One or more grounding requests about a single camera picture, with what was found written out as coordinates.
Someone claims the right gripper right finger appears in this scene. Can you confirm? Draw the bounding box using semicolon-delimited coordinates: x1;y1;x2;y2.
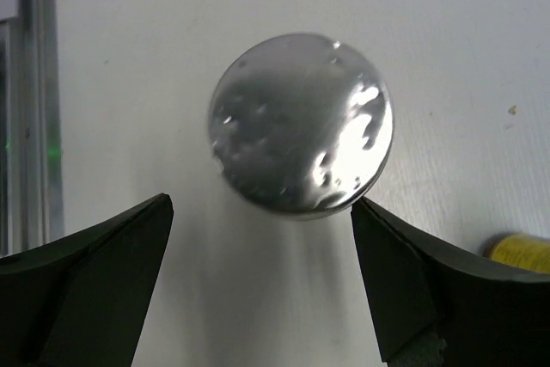
351;199;549;366

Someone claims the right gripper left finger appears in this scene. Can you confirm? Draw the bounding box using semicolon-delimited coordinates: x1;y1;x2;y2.
1;193;173;367

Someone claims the small yellow label bottle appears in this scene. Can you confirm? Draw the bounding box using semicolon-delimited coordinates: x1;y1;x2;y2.
480;233;549;273

